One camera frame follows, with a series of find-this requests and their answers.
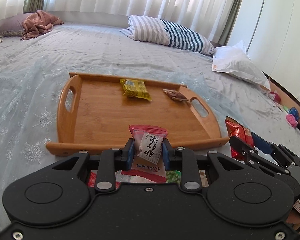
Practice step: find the light blue snowflake bedspread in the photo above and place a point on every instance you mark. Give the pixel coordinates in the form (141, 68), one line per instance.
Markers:
(33, 73)

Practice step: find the pink white candy packet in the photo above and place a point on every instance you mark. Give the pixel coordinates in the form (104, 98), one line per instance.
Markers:
(147, 162)

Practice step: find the pink blanket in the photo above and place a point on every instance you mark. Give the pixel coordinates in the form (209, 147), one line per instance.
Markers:
(39, 23)

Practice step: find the blue toy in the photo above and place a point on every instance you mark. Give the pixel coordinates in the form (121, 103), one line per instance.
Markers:
(294, 112)

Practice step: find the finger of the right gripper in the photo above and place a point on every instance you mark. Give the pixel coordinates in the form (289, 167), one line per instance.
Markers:
(262, 144)
(240, 150)

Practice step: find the wooden serving tray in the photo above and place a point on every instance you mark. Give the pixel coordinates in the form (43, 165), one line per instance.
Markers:
(94, 115)

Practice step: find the green snack packet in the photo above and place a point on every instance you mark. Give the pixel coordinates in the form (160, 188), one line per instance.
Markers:
(173, 177)

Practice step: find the red Martha nut bag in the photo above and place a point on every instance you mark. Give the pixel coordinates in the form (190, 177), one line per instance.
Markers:
(234, 128)

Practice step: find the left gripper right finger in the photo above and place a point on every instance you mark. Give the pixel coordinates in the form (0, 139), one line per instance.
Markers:
(183, 160)

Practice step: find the pink toy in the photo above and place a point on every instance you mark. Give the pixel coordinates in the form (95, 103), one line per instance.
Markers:
(291, 120)

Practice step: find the purple pillow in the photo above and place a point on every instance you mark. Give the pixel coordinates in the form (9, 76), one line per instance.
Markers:
(14, 25)

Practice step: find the white pillow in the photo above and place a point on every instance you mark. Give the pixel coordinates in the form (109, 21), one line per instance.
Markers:
(235, 61)

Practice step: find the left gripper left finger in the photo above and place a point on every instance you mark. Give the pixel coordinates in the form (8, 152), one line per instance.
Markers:
(112, 160)

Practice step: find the brown nut bar packet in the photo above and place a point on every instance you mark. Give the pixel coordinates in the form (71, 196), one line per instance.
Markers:
(175, 95)

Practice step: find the striped pillow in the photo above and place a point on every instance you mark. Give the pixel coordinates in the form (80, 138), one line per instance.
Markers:
(167, 33)

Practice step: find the yellow snack packet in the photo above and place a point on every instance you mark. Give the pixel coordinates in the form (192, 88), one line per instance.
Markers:
(135, 89)

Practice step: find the red Biscoff biscuit packet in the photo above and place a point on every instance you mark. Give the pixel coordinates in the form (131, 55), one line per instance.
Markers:
(92, 179)

